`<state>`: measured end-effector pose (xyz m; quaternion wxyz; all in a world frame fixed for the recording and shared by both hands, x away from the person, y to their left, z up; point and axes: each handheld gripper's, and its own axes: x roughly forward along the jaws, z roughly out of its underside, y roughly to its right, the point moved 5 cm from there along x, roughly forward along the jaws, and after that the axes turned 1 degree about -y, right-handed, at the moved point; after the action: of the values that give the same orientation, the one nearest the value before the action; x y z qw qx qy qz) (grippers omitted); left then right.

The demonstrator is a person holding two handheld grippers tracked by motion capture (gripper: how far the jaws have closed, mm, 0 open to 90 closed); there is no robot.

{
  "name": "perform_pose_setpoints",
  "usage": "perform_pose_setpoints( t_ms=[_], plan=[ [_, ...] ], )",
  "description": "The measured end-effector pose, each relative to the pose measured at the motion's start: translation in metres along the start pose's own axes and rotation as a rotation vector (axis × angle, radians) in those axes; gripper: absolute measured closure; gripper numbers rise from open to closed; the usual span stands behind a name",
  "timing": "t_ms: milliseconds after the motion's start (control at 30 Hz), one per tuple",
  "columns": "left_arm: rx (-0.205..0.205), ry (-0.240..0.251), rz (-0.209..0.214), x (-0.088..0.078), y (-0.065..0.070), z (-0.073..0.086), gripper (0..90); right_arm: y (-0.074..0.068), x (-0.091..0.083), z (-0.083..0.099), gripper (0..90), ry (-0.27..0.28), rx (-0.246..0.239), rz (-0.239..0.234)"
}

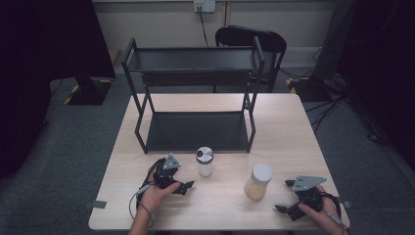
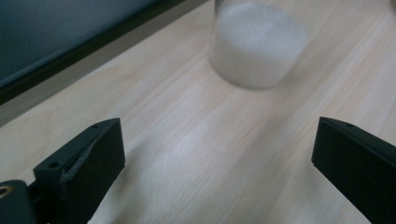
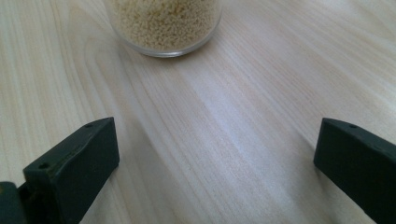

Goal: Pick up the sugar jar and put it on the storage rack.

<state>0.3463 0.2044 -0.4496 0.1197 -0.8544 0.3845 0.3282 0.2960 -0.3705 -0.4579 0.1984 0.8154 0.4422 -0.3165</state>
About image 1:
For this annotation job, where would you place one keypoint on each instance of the black two-tier metal rack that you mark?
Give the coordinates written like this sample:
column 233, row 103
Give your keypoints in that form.
column 195, row 130

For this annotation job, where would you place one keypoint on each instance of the glass jar silver lid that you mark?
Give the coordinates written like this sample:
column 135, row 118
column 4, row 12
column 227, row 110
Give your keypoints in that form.
column 205, row 163

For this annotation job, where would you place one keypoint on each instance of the person's right hand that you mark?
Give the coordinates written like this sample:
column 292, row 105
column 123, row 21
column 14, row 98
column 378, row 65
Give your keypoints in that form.
column 326, row 218

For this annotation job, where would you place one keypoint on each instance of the dark curtain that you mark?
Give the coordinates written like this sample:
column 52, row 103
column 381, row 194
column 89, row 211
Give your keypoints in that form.
column 381, row 65
column 39, row 65

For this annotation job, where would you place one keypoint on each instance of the white wall socket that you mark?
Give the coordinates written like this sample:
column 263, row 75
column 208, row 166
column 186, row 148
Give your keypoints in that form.
column 204, row 5

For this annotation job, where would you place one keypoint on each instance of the person's left hand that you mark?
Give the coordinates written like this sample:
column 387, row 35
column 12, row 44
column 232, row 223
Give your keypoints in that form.
column 155, row 196

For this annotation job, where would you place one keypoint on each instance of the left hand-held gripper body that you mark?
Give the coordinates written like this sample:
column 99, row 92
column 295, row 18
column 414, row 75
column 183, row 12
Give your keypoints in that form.
column 168, row 171

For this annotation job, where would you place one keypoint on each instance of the grey tape strip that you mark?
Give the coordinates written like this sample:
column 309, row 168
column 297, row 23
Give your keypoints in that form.
column 345, row 204
column 98, row 204

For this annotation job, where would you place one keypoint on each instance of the glass jar white lid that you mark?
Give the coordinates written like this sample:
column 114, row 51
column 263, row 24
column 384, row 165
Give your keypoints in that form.
column 258, row 184

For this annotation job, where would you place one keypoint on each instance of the black chair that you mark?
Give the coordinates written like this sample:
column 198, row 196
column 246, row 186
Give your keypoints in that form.
column 270, row 40

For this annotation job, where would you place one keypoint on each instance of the black stand base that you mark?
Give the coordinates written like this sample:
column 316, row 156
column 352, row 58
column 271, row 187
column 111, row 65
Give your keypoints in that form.
column 310, row 89
column 89, row 91

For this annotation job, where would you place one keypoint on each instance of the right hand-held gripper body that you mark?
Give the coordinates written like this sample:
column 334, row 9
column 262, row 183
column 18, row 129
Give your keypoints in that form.
column 308, row 196

